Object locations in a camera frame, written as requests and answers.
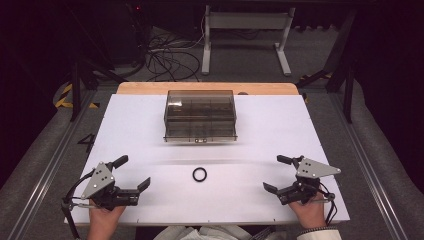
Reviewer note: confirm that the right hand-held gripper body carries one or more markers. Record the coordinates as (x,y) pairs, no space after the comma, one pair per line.
(308,181)

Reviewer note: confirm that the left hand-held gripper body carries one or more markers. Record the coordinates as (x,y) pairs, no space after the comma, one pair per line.
(100,181)

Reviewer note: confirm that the clear brown drawer box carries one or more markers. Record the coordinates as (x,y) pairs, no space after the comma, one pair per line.
(200,115)

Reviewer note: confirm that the person's right hand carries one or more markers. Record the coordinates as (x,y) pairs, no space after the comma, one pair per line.
(308,211)

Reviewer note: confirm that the person's left hand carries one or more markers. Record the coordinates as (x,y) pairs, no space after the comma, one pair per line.
(105,216)

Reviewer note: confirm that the white table board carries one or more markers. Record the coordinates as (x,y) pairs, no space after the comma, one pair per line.
(263,133)

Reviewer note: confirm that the person's light clothing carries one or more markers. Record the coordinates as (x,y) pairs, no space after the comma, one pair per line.
(186,233)

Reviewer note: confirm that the wooden table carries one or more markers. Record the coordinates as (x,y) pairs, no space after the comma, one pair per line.
(150,88)

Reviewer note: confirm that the yellow black hazard tape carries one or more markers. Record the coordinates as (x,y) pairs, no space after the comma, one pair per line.
(63,103)

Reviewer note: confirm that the black metal stand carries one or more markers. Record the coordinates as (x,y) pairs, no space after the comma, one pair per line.
(76,93)
(349,96)

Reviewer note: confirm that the aluminium floor rail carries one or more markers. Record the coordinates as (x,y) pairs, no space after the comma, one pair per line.
(373,180)
(43,180)

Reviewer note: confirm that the white metal stand frame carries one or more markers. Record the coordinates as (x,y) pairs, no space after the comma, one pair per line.
(246,20)

